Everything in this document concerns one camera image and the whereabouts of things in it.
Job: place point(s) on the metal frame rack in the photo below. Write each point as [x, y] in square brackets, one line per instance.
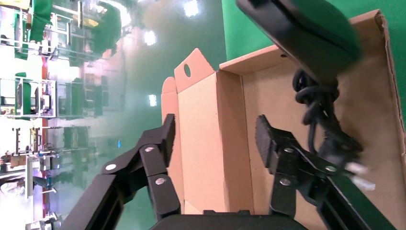
[28, 98]

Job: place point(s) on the open plain cardboard box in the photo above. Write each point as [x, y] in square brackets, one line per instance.
[206, 143]

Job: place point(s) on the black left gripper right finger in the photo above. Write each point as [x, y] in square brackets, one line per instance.
[285, 158]

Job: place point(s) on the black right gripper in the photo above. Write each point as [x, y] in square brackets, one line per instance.
[304, 35]

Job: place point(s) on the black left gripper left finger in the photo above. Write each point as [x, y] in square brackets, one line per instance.
[155, 165]

